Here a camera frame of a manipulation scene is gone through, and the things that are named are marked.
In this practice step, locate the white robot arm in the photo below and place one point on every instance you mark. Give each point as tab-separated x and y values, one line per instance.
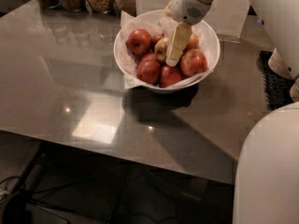
267	173

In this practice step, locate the dark round object on floor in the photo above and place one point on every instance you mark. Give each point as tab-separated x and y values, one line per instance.
13	209

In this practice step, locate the small red apple back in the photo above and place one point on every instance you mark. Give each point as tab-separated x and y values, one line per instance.
157	38

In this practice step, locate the red apple front left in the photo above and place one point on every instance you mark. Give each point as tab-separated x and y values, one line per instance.
149	71

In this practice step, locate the right acrylic sign holder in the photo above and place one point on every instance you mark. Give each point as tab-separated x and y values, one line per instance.
227	18

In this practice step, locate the white bowl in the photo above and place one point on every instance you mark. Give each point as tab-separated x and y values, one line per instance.
208	41

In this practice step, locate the red apple far left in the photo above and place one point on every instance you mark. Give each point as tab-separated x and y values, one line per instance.
139	42

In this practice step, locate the black mat on table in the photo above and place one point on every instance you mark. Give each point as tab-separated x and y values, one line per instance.
276	88

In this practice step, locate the red apple front centre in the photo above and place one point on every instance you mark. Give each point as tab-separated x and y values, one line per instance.
170	75

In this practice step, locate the red apple middle left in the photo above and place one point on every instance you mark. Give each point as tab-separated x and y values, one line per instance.
151	56

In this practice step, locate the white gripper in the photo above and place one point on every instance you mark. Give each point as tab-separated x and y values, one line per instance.
187	7

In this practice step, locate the yellow-green apple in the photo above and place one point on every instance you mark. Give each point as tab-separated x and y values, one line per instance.
161	49

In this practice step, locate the red apple right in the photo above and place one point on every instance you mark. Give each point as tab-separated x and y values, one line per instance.
193	62

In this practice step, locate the white paper liner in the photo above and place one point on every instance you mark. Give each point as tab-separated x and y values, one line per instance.
137	24

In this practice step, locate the pale red back apple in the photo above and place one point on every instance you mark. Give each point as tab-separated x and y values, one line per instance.
193	42

